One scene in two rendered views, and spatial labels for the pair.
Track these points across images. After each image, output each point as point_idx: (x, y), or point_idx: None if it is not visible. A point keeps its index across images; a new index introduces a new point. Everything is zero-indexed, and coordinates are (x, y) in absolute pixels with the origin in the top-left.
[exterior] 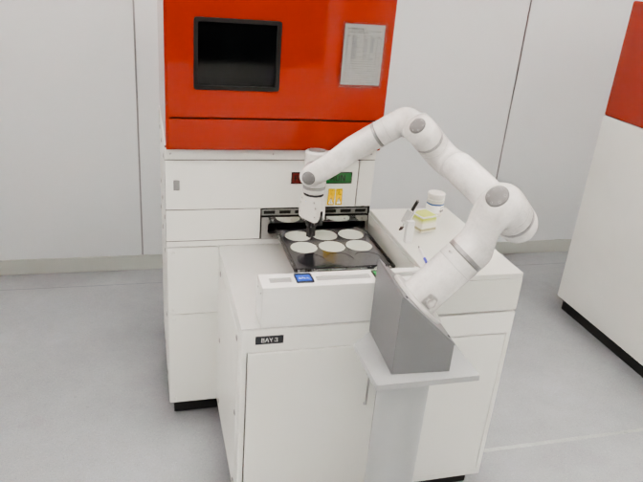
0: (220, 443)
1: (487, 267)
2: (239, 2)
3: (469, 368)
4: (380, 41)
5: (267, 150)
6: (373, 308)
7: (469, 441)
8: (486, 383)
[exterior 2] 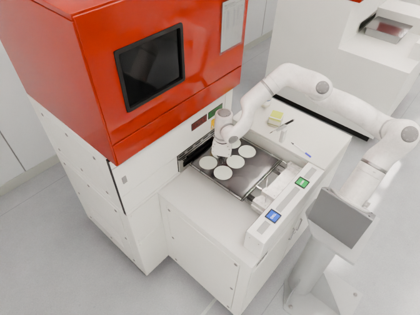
0: (188, 278)
1: (335, 141)
2: (148, 19)
3: None
4: (242, 7)
5: None
6: (315, 210)
7: None
8: None
